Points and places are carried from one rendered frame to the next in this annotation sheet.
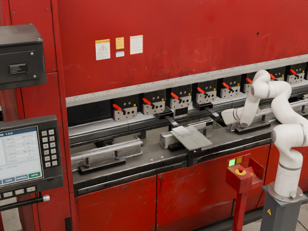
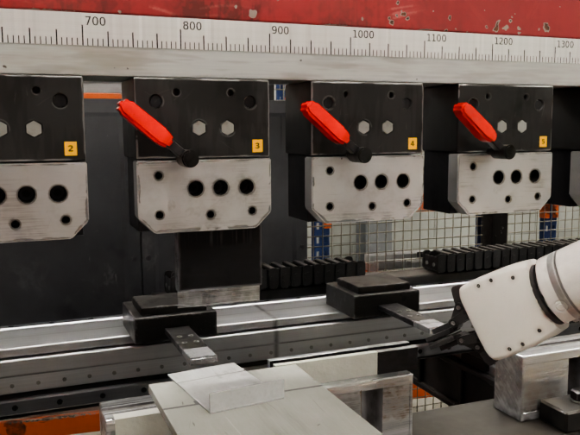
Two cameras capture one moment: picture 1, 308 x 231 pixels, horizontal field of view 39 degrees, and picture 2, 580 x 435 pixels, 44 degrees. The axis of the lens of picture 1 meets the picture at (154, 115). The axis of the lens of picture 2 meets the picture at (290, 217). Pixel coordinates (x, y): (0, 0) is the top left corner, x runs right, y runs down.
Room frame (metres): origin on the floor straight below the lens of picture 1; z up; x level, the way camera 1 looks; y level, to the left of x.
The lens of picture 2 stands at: (1.85, -0.34, 1.29)
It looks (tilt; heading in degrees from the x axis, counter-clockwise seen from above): 7 degrees down; 5
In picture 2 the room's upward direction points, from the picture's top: straight up
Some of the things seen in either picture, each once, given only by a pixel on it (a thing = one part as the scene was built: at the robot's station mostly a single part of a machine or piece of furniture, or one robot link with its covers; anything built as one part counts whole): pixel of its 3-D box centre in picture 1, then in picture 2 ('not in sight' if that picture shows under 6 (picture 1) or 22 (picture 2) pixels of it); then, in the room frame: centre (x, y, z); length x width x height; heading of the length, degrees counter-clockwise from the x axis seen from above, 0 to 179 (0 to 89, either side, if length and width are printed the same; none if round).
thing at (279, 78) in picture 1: (272, 76); not in sight; (3.00, -0.88, 1.26); 0.15 x 0.09 x 0.17; 117
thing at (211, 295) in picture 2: (180, 111); (218, 264); (2.66, -0.18, 1.13); 0.10 x 0.02 x 0.10; 117
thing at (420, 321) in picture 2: (207, 107); (394, 303); (2.96, -0.41, 1.01); 0.26 x 0.12 x 0.05; 27
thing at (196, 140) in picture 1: (190, 137); (262, 419); (2.53, -0.25, 1.00); 0.26 x 0.18 x 0.01; 27
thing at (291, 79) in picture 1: (293, 72); not in sight; (3.09, -1.06, 1.26); 0.15 x 0.09 x 0.17; 117
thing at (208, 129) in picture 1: (186, 135); (264, 423); (2.68, -0.23, 0.92); 0.39 x 0.06 x 0.10; 117
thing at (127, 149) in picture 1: (106, 154); not in sight; (2.41, 0.31, 0.92); 0.50 x 0.06 x 0.10; 117
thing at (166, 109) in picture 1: (167, 116); (179, 327); (2.80, -0.10, 1.01); 0.26 x 0.12 x 0.05; 27
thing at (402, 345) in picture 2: (200, 124); (343, 363); (2.73, -0.33, 0.99); 0.20 x 0.03 x 0.03; 117
